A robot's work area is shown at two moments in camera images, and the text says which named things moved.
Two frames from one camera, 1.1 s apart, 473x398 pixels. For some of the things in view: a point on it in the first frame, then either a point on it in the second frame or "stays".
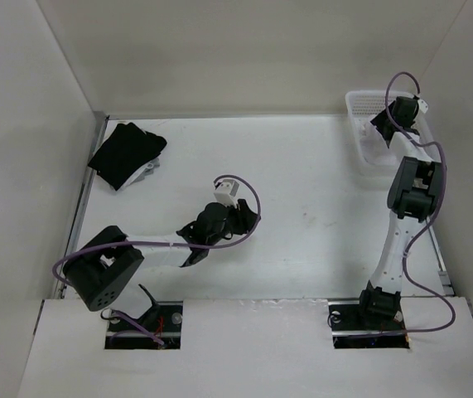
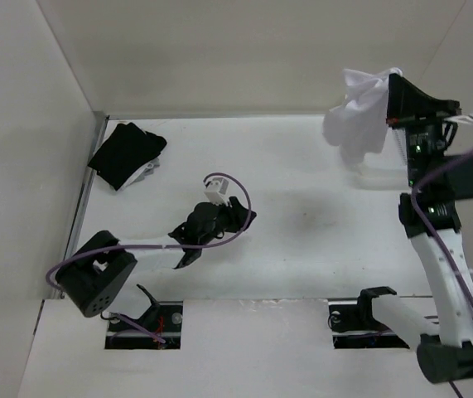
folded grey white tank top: [140, 174] stays
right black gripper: [378, 121] -> [407, 103]
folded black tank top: [123, 151] stays
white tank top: [376, 149] -> [358, 125]
